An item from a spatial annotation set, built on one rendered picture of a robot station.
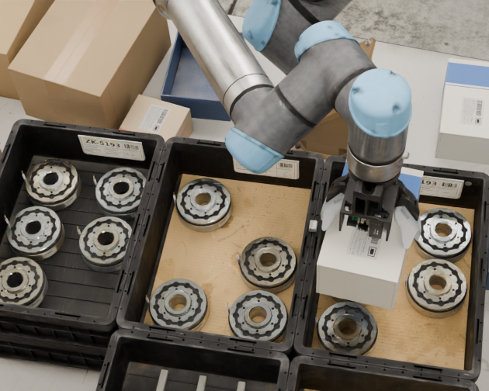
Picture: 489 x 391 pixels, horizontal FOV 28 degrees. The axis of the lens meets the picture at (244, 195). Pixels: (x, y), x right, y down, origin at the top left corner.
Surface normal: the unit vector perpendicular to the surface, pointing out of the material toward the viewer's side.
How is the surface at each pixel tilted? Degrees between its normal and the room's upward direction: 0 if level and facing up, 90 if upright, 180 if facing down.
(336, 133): 90
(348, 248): 0
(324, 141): 90
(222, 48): 12
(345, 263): 0
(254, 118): 35
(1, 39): 0
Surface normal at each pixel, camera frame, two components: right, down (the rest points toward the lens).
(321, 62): -0.55, -0.15
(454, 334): -0.06, -0.55
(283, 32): 0.15, 0.42
